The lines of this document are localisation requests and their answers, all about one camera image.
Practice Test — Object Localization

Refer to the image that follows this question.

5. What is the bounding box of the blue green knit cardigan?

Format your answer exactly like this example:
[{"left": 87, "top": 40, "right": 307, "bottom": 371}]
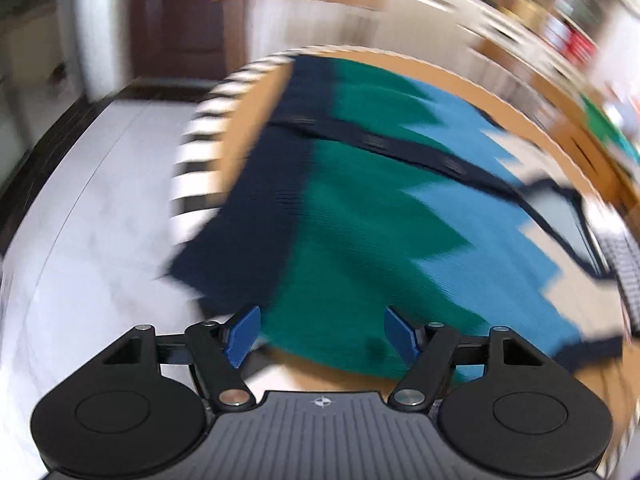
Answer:
[{"left": 168, "top": 55, "right": 625, "bottom": 379}]

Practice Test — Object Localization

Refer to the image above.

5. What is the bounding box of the striped white folded shirt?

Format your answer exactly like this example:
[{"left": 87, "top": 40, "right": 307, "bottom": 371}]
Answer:
[{"left": 599, "top": 233, "right": 640, "bottom": 337}]

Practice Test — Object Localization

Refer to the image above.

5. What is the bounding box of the wooden drawer cabinet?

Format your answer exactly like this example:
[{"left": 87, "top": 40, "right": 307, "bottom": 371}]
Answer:
[{"left": 474, "top": 39, "right": 639, "bottom": 214}]

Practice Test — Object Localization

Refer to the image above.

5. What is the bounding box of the green plastic basket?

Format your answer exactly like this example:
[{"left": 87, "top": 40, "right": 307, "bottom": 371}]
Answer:
[{"left": 582, "top": 94, "right": 639, "bottom": 162}]

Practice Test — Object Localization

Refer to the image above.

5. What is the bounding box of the dark brown door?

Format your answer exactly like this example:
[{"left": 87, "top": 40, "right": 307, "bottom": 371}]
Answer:
[{"left": 129, "top": 0, "right": 226, "bottom": 80}]

